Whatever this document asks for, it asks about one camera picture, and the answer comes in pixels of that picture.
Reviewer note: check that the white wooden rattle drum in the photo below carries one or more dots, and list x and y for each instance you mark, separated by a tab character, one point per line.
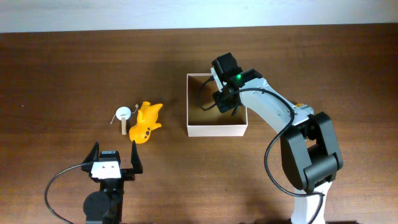
123	114

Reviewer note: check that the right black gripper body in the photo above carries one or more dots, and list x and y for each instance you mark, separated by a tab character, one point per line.
223	102

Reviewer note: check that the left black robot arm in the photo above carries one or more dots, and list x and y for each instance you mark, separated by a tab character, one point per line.
106	204

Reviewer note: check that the yellow grey toy truck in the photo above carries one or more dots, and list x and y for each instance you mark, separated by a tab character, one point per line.
302	106

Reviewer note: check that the orange squishy toy animal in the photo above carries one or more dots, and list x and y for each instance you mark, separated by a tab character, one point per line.
147	116

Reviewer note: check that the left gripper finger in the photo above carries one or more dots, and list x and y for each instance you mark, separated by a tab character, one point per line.
93	156
135	159

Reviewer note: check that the white cardboard box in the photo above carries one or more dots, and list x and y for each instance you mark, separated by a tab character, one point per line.
211	123

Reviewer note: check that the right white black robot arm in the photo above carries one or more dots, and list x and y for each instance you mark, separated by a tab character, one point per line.
310	152

